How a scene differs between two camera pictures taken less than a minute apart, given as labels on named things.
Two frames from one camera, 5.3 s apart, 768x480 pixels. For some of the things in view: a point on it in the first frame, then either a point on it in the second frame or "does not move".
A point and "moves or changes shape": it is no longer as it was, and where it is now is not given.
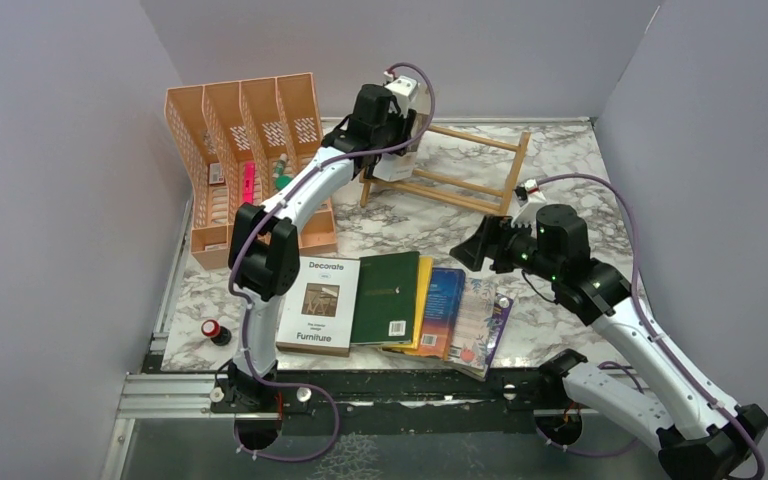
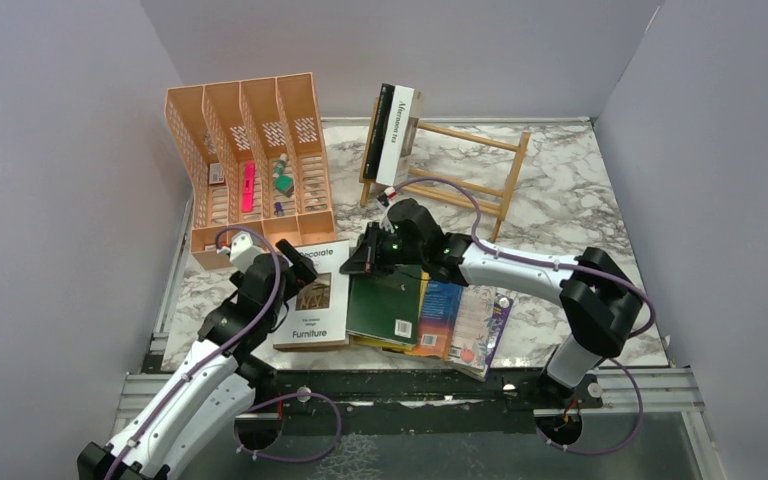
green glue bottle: (281, 179) does not move
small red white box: (215, 174) does not move
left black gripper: (403, 125) to (301, 272)
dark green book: (385, 298) does not move
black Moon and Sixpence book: (419, 128) moves or changes shape
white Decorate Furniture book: (316, 305) moves or changes shape
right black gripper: (491, 240) to (366, 258)
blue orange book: (443, 300) does not move
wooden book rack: (507, 193) does not move
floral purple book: (481, 321) does not move
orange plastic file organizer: (241, 140) does not move
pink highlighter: (248, 182) does not move
